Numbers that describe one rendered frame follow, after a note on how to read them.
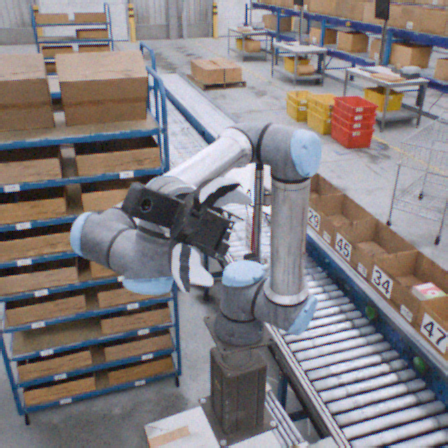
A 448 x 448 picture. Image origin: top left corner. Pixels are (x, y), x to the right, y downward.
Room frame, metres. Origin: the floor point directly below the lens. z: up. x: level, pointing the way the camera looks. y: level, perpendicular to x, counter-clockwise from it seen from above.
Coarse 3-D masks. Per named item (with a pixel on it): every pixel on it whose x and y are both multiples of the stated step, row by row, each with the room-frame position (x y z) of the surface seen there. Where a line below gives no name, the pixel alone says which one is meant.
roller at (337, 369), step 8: (384, 352) 1.78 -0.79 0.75; (392, 352) 1.77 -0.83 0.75; (360, 360) 1.72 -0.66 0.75; (368, 360) 1.72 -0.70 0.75; (376, 360) 1.73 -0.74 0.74; (384, 360) 1.74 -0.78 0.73; (392, 360) 1.75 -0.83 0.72; (320, 368) 1.67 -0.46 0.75; (328, 368) 1.67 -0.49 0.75; (336, 368) 1.67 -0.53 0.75; (344, 368) 1.67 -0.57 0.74; (352, 368) 1.68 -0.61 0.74; (360, 368) 1.69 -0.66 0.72; (312, 376) 1.62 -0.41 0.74; (320, 376) 1.63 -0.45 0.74; (328, 376) 1.64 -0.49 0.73
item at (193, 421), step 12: (192, 408) 1.43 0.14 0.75; (168, 420) 1.37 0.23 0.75; (180, 420) 1.37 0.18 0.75; (192, 420) 1.37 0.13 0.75; (204, 420) 1.37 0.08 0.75; (156, 432) 1.32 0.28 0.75; (168, 432) 1.32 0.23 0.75; (180, 432) 1.32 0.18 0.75; (192, 432) 1.32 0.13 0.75; (204, 432) 1.32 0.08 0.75; (156, 444) 1.26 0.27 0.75; (168, 444) 1.26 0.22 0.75; (180, 444) 1.26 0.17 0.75; (192, 444) 1.26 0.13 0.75; (204, 444) 1.26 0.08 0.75; (216, 444) 1.26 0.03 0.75; (240, 444) 1.26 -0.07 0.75; (252, 444) 1.26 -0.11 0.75; (264, 444) 1.26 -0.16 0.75; (276, 444) 1.26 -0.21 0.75; (300, 444) 1.26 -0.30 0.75
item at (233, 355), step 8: (208, 320) 1.45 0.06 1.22; (208, 328) 1.40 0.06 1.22; (264, 328) 1.41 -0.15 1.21; (216, 336) 1.36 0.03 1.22; (264, 336) 1.37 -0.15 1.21; (272, 336) 1.37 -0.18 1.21; (216, 344) 1.32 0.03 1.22; (224, 344) 1.32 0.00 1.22; (256, 344) 1.32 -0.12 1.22; (264, 344) 1.33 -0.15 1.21; (272, 344) 1.34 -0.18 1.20; (224, 352) 1.27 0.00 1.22; (232, 352) 1.28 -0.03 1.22; (240, 352) 1.35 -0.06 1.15; (248, 352) 1.38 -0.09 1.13; (224, 360) 1.38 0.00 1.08; (232, 360) 1.36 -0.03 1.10; (240, 360) 1.35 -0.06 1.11
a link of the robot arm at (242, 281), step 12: (240, 264) 1.45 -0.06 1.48; (252, 264) 1.44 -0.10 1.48; (228, 276) 1.37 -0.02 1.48; (240, 276) 1.36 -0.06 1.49; (252, 276) 1.36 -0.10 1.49; (264, 276) 1.39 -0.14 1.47; (228, 288) 1.36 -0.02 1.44; (240, 288) 1.34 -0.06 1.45; (252, 288) 1.34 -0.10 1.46; (228, 300) 1.36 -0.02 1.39; (240, 300) 1.33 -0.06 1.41; (252, 300) 1.31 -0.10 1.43; (228, 312) 1.35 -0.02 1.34; (240, 312) 1.34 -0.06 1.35; (252, 312) 1.30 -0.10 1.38
